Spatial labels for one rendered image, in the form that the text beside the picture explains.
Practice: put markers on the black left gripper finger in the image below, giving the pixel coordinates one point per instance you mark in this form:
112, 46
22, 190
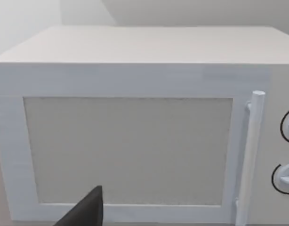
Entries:
90, 209

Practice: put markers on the pale microwave door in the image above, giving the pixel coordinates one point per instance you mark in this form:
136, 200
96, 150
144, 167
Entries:
125, 150

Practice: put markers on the pale microwave oven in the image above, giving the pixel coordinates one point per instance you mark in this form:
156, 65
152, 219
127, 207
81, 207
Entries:
144, 47

